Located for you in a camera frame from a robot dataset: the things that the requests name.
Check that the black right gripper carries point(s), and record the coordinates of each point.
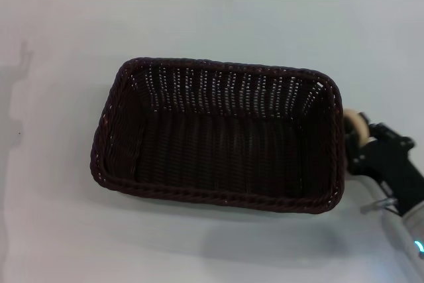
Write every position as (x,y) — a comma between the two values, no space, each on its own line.
(392,160)

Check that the round beige bread bun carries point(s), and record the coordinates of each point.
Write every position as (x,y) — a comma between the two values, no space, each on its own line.
(360,129)

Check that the dark brown woven basket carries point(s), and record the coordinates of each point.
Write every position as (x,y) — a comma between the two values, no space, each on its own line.
(218,147)

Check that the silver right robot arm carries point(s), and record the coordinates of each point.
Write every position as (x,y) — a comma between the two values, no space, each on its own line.
(412,246)

